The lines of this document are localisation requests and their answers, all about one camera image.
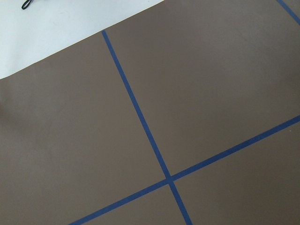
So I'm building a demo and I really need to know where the brown table mat blue grid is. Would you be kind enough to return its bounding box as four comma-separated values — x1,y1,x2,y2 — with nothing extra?
0,0,300,225

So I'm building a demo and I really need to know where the black cable bundle left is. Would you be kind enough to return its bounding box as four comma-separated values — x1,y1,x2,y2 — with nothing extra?
21,0,36,10

